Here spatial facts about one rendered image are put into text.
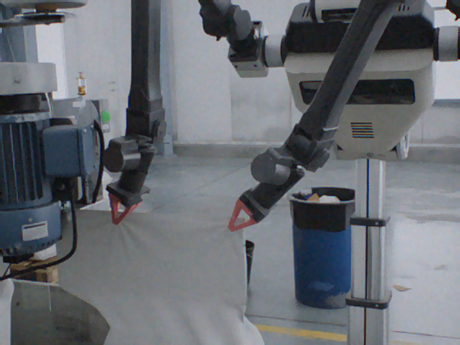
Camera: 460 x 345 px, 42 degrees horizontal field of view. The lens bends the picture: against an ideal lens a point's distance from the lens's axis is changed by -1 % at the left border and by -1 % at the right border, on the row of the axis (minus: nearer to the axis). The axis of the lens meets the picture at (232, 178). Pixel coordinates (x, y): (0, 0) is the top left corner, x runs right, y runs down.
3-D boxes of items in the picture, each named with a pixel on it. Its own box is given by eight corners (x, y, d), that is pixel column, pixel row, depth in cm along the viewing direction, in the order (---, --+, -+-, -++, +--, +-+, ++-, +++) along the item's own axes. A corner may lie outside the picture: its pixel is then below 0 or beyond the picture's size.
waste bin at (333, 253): (371, 286, 384) (373, 187, 373) (360, 316, 337) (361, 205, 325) (299, 279, 401) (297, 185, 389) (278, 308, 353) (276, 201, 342)
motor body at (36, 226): (79, 239, 114) (68, 108, 110) (27, 263, 100) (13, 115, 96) (15, 234, 119) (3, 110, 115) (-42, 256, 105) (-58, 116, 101)
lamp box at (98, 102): (110, 131, 161) (108, 98, 159) (101, 134, 157) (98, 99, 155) (86, 131, 163) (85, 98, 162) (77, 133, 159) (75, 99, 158)
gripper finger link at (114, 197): (98, 218, 137) (110, 184, 135) (114, 212, 144) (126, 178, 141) (121, 233, 136) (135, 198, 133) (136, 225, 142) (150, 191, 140)
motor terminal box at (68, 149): (97, 181, 114) (93, 121, 112) (90, 192, 104) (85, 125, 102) (54, 184, 113) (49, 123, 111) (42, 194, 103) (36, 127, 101)
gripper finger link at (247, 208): (215, 220, 127) (244, 191, 124) (226, 213, 134) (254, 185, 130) (236, 244, 126) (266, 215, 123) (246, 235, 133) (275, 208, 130)
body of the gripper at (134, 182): (103, 191, 133) (113, 162, 130) (126, 182, 142) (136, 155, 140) (126, 205, 131) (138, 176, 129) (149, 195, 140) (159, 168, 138)
